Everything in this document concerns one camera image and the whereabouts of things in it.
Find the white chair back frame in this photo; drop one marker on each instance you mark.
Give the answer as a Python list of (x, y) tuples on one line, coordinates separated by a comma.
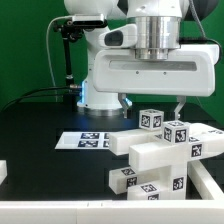
[(147, 150)]

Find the white block at left edge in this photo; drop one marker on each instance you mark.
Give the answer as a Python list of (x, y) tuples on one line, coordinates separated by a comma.
[(3, 170)]

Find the black camera stand pole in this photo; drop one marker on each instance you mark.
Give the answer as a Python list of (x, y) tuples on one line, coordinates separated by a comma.
[(70, 98)]

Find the white obstacle wall frame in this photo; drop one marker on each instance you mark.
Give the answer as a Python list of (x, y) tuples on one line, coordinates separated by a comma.
[(208, 210)]

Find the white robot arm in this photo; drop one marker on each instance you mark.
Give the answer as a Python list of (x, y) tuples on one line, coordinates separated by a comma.
[(134, 47)]

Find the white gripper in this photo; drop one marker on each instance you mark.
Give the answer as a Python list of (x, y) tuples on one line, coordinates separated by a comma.
[(188, 71)]

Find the white marker base plate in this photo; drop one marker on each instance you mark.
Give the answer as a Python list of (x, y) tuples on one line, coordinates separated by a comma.
[(83, 140)]

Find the black camera on stand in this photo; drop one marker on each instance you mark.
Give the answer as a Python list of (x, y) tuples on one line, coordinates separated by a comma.
[(74, 26)]

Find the white tagged cube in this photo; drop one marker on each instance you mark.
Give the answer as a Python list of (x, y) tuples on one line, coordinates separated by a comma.
[(175, 132), (151, 119)]

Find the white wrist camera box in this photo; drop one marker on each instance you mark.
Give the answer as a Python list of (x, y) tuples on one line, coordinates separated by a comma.
[(122, 37)]

